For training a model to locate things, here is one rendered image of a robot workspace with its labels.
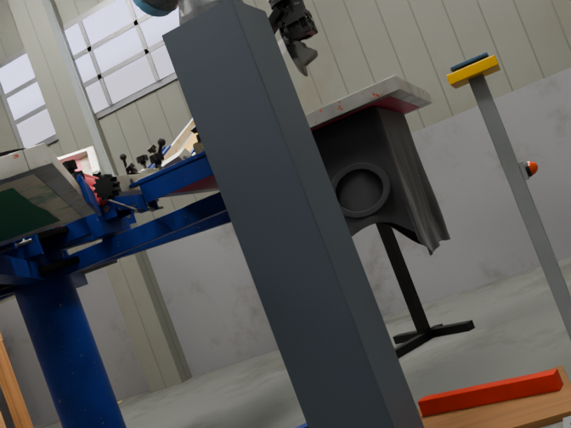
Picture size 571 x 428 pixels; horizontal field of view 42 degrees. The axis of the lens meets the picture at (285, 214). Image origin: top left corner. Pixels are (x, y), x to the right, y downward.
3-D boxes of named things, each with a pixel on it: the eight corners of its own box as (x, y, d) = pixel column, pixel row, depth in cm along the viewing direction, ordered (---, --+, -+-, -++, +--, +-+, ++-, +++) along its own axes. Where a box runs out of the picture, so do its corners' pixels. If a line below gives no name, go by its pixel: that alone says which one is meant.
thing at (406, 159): (453, 239, 235) (404, 113, 237) (433, 257, 193) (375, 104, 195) (443, 241, 236) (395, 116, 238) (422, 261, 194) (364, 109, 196)
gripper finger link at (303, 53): (319, 67, 191) (306, 34, 191) (298, 76, 193) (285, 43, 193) (322, 68, 194) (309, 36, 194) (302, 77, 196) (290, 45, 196)
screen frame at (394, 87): (432, 103, 240) (428, 92, 241) (400, 88, 185) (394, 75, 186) (227, 189, 267) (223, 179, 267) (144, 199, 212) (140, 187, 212)
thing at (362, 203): (421, 232, 202) (374, 109, 203) (415, 235, 194) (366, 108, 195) (274, 284, 217) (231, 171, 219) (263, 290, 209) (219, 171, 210)
